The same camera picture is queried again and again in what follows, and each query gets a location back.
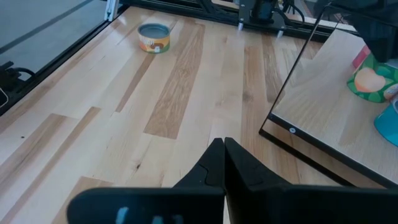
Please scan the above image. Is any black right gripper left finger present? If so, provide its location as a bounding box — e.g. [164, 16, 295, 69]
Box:
[66, 137, 226, 224]

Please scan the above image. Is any green peach label can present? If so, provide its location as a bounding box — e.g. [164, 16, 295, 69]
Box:
[346, 45, 398, 104]

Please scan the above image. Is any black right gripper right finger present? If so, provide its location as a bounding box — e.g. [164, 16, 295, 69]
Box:
[224, 136, 398, 224]

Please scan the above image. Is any short orange green can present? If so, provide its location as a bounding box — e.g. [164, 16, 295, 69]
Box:
[137, 22, 172, 54]

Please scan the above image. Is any wooden shelf with black frame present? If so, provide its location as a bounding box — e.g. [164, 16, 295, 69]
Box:
[258, 2, 398, 190]

